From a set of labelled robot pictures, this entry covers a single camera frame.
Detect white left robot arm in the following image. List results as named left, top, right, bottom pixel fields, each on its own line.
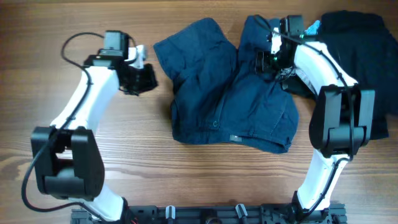
left=21, top=30, right=157, bottom=223

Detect navy blue denim shorts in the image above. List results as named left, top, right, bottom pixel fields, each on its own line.
left=154, top=16, right=299, bottom=154

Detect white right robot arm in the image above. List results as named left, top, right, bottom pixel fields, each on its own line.
left=254, top=15, right=375, bottom=222

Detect black shorts with blue lining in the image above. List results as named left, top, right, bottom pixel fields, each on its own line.
left=280, top=11, right=397, bottom=140

